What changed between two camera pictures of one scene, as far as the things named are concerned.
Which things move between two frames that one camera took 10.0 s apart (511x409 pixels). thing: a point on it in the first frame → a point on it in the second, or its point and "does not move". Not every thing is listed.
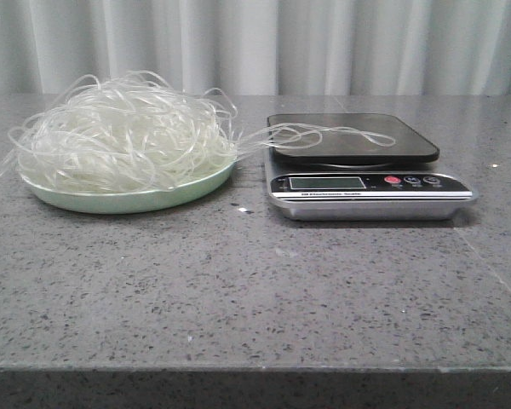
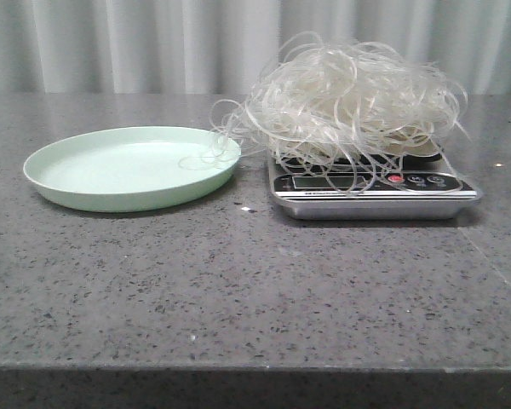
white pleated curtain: (258, 47) does not move
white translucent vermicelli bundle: (138, 132) → (362, 110)
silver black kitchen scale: (327, 167) does not move
